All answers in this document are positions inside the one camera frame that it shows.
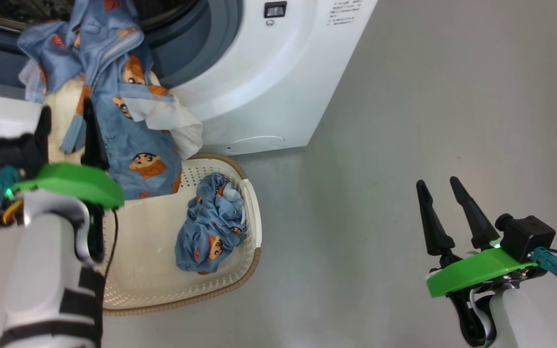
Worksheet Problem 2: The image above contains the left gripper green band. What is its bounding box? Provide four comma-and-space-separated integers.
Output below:
13, 99, 125, 265

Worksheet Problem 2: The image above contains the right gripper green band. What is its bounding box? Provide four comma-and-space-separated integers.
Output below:
416, 176, 538, 347

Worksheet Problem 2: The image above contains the blue cartoon garment cream lining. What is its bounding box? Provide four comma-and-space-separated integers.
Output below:
17, 0, 204, 201

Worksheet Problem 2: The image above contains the blue cartoon print garment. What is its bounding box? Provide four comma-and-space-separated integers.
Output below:
175, 173, 248, 276

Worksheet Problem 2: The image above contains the cream perforated laundry basket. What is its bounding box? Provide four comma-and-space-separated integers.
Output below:
90, 153, 263, 317

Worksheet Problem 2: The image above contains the grey rubber door gasket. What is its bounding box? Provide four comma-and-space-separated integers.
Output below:
0, 0, 243, 101

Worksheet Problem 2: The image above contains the white front-load washing machine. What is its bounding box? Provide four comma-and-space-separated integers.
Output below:
0, 0, 378, 171

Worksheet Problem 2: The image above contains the black door latch socket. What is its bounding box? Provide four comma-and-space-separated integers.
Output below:
264, 1, 287, 18

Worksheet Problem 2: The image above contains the teal left camera connector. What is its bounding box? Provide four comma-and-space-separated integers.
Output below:
0, 167, 18, 200

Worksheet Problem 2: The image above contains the teal camera connector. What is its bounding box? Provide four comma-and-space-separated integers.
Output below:
531, 246, 557, 287
0, 167, 18, 200

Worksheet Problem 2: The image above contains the teal right camera connector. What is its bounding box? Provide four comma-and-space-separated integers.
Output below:
531, 246, 557, 287

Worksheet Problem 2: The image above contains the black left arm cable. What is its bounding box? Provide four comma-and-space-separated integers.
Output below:
102, 209, 119, 283

